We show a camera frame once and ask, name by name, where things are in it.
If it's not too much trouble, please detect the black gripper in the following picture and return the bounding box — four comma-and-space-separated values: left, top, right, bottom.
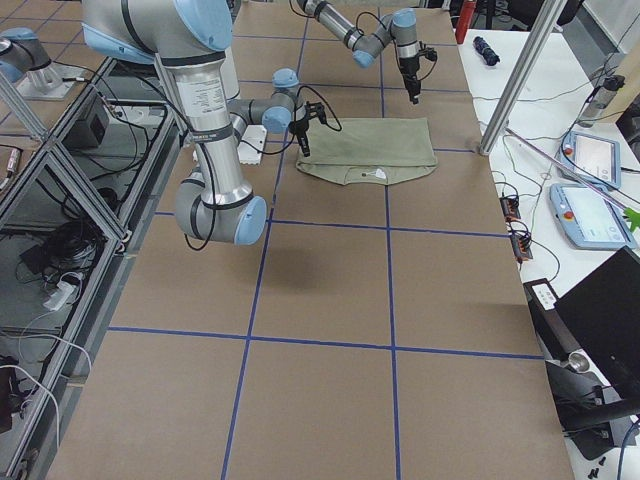
288, 114, 310, 157
398, 56, 421, 105

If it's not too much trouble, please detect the olive green long-sleeve shirt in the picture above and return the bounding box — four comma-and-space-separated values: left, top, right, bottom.
296, 118, 438, 186

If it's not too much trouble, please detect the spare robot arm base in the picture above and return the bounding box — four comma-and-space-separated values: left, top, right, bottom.
1, 27, 72, 101

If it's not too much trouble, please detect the folded dark blue umbrella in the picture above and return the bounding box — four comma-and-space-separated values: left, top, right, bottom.
472, 36, 500, 67

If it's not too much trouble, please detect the red cylinder bottle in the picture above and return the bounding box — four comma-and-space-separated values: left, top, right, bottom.
455, 0, 476, 44

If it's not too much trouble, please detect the orange black connector board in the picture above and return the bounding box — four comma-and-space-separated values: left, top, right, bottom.
499, 195, 521, 222

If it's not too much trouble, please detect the water bottle with dark cap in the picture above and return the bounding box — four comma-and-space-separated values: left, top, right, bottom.
577, 74, 625, 128

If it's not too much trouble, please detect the upper teach pendant tablet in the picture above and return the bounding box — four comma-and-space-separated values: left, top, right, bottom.
556, 131, 621, 190

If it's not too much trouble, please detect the teach pendant tablet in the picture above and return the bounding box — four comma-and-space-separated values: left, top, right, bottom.
556, 131, 621, 190
549, 183, 638, 251

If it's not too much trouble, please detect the lower teach pendant tablet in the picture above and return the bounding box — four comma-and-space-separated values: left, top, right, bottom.
549, 183, 638, 251

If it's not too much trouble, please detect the reacher grabber stick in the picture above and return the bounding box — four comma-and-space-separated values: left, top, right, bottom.
505, 127, 639, 231

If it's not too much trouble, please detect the white power strip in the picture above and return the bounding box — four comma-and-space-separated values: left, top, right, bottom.
43, 280, 79, 311

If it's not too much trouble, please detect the black monitor on stand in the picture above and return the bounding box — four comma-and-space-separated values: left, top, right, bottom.
524, 247, 639, 460

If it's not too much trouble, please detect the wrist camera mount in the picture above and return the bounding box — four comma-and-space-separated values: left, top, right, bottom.
305, 101, 327, 125
418, 43, 438, 63

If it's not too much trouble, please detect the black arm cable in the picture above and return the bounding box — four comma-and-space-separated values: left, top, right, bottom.
239, 85, 344, 156

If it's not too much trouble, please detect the white central pedestal column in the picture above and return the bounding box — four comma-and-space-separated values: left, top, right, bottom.
219, 0, 269, 165

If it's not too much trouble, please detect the aluminium frame post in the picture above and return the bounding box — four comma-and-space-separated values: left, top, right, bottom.
478, 0, 566, 156

